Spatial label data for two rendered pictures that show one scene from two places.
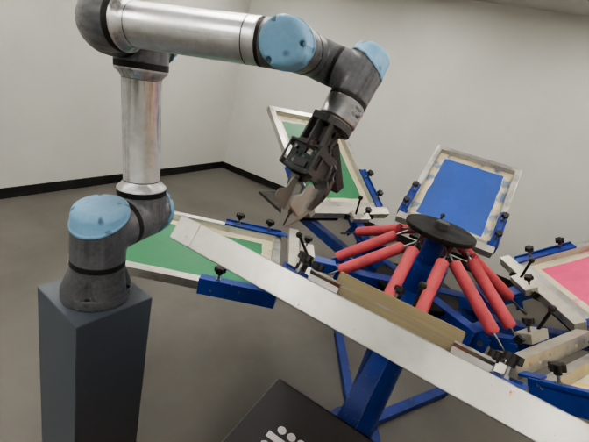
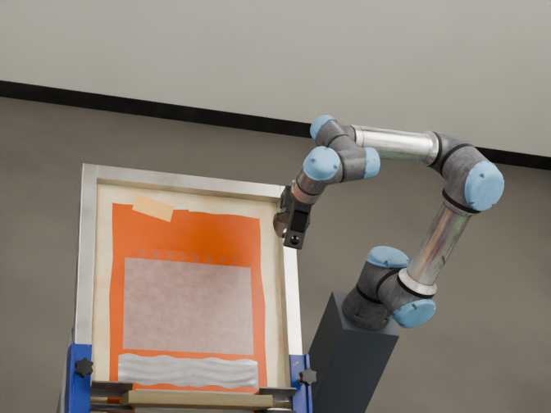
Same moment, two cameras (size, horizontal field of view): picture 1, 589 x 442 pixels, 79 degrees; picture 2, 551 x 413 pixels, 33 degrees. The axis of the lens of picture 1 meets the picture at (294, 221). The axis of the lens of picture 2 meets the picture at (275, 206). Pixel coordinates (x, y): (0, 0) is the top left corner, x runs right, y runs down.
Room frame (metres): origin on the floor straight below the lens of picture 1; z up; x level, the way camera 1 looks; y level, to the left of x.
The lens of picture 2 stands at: (1.99, -1.51, 2.82)
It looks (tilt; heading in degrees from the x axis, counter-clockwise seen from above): 31 degrees down; 133
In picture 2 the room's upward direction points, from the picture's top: 18 degrees clockwise
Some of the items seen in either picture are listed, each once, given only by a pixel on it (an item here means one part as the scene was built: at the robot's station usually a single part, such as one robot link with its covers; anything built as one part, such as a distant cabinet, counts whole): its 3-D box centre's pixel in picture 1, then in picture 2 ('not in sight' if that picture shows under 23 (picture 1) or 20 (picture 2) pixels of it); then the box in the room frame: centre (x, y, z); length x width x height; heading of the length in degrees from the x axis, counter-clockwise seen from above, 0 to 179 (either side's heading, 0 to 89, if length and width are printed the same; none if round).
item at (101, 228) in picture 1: (102, 229); (384, 271); (0.71, 0.41, 1.37); 0.13 x 0.12 x 0.14; 167
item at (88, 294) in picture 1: (97, 274); (371, 300); (0.70, 0.41, 1.25); 0.15 x 0.15 x 0.10
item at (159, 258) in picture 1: (230, 237); not in sight; (1.45, 0.26, 1.05); 1.08 x 0.61 x 0.23; 96
